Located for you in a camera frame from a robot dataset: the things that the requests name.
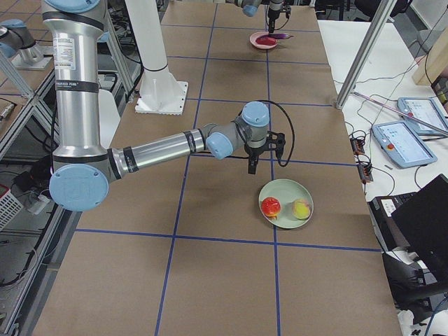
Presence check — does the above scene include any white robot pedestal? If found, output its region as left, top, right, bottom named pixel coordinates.
left=124, top=0, right=176, bottom=106

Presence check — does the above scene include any brown table mat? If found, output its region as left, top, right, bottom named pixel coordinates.
left=34, top=2, right=401, bottom=335

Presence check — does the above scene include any teach pendant near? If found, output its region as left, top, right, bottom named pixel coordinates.
left=372, top=121, right=438, bottom=169

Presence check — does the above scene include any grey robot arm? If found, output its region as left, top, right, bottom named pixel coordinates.
left=41, top=1, right=285, bottom=211
left=226, top=0, right=291, bottom=35

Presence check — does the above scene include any aluminium frame post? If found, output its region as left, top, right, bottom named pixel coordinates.
left=335, top=0, right=396, bottom=110

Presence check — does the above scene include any black laptop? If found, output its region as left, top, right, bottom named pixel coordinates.
left=368, top=174, right=447, bottom=278

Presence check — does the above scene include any pink plate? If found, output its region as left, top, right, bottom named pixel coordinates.
left=249, top=31, right=277, bottom=50

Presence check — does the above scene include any green plate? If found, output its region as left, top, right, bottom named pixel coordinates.
left=258, top=178, right=314, bottom=229

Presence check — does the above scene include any teach pendant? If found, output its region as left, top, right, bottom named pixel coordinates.
left=372, top=121, right=438, bottom=169
left=397, top=97, right=447, bottom=136

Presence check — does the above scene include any red pomegranate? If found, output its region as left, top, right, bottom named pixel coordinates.
left=260, top=197, right=281, bottom=220

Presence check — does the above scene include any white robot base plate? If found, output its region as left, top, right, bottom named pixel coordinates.
left=135, top=78, right=188, bottom=116

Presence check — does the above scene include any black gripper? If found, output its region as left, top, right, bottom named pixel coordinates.
left=244, top=131, right=286, bottom=175
left=267, top=9, right=291, bottom=34

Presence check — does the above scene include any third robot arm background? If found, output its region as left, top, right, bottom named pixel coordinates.
left=1, top=19, right=53, bottom=70

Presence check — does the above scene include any red chili pepper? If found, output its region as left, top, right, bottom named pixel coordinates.
left=256, top=36, right=277, bottom=46

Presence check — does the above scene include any teach pendant far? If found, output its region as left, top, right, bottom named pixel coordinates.
left=397, top=97, right=447, bottom=136

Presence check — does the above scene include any white plastic basket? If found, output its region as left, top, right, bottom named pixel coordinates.
left=0, top=185, right=23, bottom=230

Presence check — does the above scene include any peach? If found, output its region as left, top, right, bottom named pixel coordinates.
left=292, top=199, right=312, bottom=220

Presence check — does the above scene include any purple eggplant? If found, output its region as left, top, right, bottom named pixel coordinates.
left=267, top=33, right=293, bottom=40

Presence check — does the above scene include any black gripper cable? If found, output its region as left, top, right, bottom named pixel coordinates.
left=260, top=99, right=295, bottom=168

